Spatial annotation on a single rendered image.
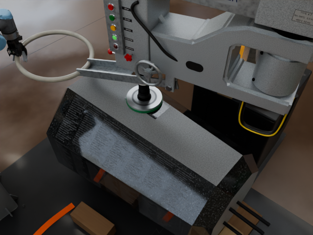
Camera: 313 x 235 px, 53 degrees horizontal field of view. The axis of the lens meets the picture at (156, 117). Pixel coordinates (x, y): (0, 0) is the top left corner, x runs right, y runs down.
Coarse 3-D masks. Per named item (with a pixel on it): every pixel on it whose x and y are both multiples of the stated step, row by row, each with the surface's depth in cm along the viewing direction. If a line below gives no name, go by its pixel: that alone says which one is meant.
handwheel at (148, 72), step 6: (144, 60) 143; (138, 66) 147; (156, 66) 142; (138, 72) 151; (144, 72) 146; (150, 72) 146; (156, 72) 144; (138, 78) 152; (162, 78) 145; (150, 84) 151; (156, 84) 149
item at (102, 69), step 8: (96, 64) 196; (104, 64) 192; (112, 64) 188; (80, 72) 190; (88, 72) 186; (96, 72) 182; (104, 72) 179; (112, 72) 177; (120, 72) 184; (128, 72) 181; (120, 80) 177; (128, 80) 174; (136, 80) 170; (152, 80) 164; (176, 80) 157; (168, 88) 157; (176, 88) 159
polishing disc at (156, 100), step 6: (132, 90) 190; (150, 90) 190; (156, 90) 190; (132, 96) 187; (156, 96) 187; (132, 102) 184; (138, 102) 184; (144, 102) 184; (150, 102) 184; (156, 102) 184; (138, 108) 180; (144, 108) 180; (150, 108) 180
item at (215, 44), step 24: (168, 24) 141; (192, 24) 140; (216, 24) 129; (240, 24) 117; (168, 48) 139; (192, 48) 132; (216, 48) 127; (264, 48) 116; (288, 48) 112; (312, 48) 108; (168, 72) 149; (192, 72) 142; (216, 72) 135; (240, 72) 141; (240, 96) 138; (264, 96) 133; (288, 96) 131
